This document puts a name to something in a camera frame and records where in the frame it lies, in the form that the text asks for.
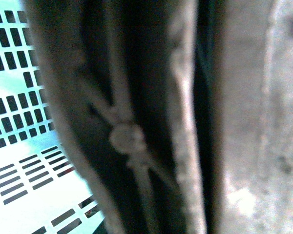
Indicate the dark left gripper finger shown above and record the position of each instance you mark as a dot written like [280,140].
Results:
[252,103]

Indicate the brown basket handle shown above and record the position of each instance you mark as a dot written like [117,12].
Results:
[119,79]

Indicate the teal plastic shopping basket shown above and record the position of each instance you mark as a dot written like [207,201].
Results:
[40,191]

